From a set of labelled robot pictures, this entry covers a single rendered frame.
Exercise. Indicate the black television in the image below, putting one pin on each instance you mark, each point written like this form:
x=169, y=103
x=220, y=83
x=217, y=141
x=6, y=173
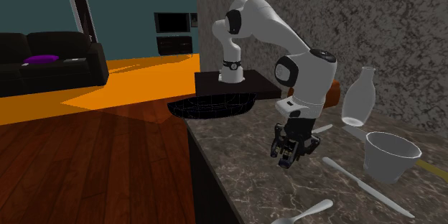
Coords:
x=172, y=22

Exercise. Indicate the black sofa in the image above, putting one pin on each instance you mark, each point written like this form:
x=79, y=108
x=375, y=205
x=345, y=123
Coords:
x=59, y=69

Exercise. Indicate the black mesh basket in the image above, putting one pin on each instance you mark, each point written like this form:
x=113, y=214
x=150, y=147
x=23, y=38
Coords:
x=210, y=106

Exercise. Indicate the white bottle vase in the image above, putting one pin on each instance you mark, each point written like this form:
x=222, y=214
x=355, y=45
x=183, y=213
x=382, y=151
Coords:
x=358, y=97

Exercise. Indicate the white cup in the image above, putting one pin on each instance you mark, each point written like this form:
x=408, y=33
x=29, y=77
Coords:
x=386, y=162

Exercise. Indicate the white spoon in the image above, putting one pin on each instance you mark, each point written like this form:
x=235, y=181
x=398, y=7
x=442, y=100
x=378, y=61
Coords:
x=315, y=209

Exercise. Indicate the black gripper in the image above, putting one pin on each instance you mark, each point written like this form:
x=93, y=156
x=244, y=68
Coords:
x=300, y=127

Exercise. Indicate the dark doorway with white frame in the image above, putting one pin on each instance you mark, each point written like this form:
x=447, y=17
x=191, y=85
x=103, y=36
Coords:
x=84, y=13

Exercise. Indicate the small dark wall picture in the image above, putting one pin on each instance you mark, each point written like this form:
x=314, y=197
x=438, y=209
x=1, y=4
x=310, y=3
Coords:
x=194, y=19

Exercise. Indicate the orange brown round object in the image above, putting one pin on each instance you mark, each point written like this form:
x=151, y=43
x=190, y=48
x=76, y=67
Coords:
x=334, y=93

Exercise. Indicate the small silver utensil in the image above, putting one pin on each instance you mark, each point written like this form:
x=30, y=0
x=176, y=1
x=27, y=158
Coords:
x=323, y=128

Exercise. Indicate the dark television cabinet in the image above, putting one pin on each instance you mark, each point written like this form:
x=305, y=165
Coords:
x=174, y=45

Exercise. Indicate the dark robot stand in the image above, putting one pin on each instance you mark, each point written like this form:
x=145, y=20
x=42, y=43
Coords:
x=259, y=85

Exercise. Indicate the white table knife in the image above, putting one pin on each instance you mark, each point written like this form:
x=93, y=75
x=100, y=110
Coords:
x=367, y=188

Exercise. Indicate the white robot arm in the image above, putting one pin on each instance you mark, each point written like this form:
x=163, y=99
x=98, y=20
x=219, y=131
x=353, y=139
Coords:
x=269, y=20

